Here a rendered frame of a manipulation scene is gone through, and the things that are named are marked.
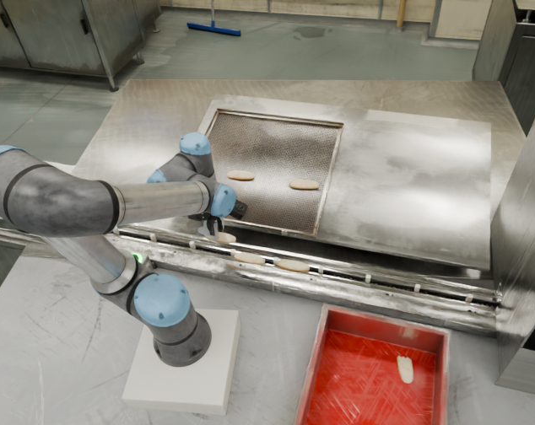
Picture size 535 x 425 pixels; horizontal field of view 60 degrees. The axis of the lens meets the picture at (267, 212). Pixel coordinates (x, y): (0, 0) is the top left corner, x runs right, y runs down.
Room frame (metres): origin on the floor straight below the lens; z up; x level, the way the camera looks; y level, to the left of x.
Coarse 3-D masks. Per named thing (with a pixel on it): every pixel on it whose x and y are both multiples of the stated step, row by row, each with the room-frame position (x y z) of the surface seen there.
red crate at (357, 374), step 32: (352, 352) 0.58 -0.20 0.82; (384, 352) 0.58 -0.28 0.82; (416, 352) 0.57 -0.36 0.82; (320, 384) 0.51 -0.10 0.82; (352, 384) 0.50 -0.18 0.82; (384, 384) 0.49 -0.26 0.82; (416, 384) 0.49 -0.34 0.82; (320, 416) 0.43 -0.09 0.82; (352, 416) 0.42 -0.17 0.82; (384, 416) 0.42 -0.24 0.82; (416, 416) 0.41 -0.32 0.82
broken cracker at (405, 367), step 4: (400, 360) 0.55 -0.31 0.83; (404, 360) 0.55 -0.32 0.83; (408, 360) 0.55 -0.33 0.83; (400, 364) 0.54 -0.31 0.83; (404, 364) 0.54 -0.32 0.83; (408, 364) 0.54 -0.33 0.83; (412, 364) 0.54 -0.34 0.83; (400, 368) 0.53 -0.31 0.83; (404, 368) 0.53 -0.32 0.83; (408, 368) 0.53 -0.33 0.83; (412, 368) 0.53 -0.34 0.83; (400, 372) 0.52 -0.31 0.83; (404, 372) 0.52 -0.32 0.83; (408, 372) 0.52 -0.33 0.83; (412, 372) 0.52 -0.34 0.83; (404, 376) 0.51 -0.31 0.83; (408, 376) 0.50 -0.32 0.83; (412, 376) 0.50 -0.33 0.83; (404, 380) 0.50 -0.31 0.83; (408, 380) 0.49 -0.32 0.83; (412, 380) 0.50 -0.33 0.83
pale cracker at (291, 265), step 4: (280, 260) 0.89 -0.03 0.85; (284, 260) 0.89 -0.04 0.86; (288, 260) 0.89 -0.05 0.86; (292, 260) 0.89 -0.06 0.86; (280, 264) 0.87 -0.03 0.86; (284, 264) 0.87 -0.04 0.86; (288, 264) 0.87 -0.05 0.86; (292, 264) 0.87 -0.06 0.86; (296, 264) 0.87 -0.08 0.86; (300, 264) 0.87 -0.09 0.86; (304, 264) 0.87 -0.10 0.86; (284, 268) 0.86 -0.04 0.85; (288, 268) 0.86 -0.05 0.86; (292, 268) 0.86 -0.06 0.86; (296, 268) 0.85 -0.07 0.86; (300, 268) 0.85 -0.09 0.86; (304, 268) 0.85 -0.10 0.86; (308, 268) 0.85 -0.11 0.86
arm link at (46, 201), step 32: (32, 192) 0.54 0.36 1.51; (64, 192) 0.55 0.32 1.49; (96, 192) 0.57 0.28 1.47; (128, 192) 0.62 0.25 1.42; (160, 192) 0.67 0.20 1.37; (192, 192) 0.72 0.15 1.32; (224, 192) 0.77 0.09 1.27; (32, 224) 0.52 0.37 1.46; (64, 224) 0.52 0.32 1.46; (96, 224) 0.54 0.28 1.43
